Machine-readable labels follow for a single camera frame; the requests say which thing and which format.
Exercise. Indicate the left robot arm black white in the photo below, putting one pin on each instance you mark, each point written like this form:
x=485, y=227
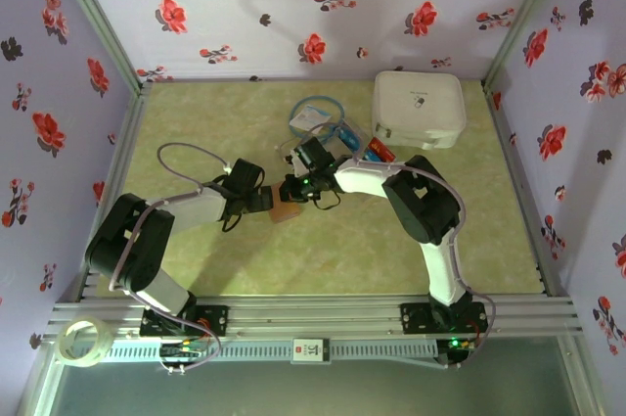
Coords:
x=195, y=210

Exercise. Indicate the blue credit card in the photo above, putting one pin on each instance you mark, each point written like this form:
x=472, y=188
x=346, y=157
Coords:
x=370, y=155
x=348, y=137

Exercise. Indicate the white badge card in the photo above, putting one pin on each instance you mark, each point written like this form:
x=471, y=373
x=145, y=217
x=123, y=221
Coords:
x=308, y=118

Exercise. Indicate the red credit card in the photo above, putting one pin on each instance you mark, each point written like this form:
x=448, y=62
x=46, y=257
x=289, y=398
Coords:
x=382, y=149

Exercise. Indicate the white zip case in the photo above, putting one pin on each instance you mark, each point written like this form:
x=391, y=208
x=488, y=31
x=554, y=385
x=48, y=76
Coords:
x=415, y=103

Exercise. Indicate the small white label tag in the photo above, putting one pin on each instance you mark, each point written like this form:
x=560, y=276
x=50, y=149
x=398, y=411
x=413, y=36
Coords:
x=311, y=350

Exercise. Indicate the small circuit board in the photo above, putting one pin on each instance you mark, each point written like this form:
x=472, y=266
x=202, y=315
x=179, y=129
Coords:
x=460, y=345
x=183, y=351

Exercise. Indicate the clear tape roll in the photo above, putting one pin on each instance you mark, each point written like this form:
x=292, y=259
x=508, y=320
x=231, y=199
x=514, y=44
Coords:
x=64, y=343

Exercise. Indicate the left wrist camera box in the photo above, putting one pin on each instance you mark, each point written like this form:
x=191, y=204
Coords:
x=228, y=170

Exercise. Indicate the aluminium frame rail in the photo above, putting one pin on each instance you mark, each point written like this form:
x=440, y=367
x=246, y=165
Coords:
x=313, y=315

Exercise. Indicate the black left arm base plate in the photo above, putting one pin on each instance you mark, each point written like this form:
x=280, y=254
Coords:
x=217, y=320

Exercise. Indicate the aluminium side rail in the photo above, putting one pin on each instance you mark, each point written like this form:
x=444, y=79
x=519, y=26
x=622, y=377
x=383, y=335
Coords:
x=128, y=132
x=508, y=142

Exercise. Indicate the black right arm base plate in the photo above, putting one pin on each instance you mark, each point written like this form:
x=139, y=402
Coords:
x=413, y=318

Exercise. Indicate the aluminium frame post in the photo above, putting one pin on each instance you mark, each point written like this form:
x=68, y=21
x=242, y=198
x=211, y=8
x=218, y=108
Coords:
x=100, y=19
x=523, y=19

